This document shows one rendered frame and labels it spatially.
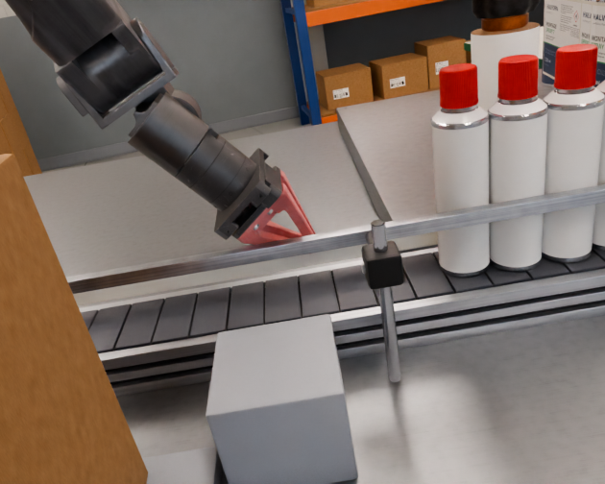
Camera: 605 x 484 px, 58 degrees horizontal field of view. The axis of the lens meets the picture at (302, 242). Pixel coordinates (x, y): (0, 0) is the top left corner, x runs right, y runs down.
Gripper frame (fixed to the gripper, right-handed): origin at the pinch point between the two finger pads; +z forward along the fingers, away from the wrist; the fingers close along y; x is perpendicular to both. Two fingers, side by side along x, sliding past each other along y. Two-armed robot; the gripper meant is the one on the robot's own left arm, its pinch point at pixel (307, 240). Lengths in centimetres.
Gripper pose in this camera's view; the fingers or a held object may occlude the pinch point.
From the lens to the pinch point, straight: 55.3
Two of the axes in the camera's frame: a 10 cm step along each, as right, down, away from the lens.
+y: -0.8, -4.6, 8.9
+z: 7.4, 5.7, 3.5
